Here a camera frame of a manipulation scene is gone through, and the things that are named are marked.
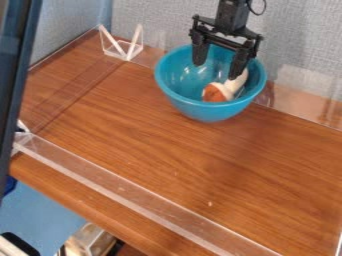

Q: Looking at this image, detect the clear acrylic corner bracket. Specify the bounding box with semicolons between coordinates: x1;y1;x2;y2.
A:
99;24;145;61

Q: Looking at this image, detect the clear acrylic barrier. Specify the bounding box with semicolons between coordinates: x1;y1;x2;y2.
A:
133;39;342;133
14;133;282;256

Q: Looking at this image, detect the blue object at left edge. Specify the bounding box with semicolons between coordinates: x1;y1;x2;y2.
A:
4;176;18;196

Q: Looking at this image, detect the clear acrylic front barrier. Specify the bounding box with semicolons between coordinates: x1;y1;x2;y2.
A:
14;133;282;256

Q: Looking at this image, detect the brown and white toy mushroom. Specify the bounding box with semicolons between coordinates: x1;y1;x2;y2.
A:
202;69;249;102

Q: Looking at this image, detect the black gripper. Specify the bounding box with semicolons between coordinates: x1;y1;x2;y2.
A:
190;0;263;80

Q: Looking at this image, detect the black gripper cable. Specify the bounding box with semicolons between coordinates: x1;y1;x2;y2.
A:
245;0;269;17

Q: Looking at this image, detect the blue bowl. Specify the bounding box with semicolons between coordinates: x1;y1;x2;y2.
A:
155;45;268;122

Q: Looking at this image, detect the black white object bottom left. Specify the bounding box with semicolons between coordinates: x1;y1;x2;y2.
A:
0;232;40;256

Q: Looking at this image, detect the metallic object under table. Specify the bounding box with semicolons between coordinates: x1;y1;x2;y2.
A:
55;223;118;256

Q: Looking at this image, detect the blue metal frame post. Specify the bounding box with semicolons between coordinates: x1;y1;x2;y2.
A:
0;0;43;202

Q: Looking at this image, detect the clear acrylic back barrier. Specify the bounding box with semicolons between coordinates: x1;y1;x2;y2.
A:
133;39;342;133

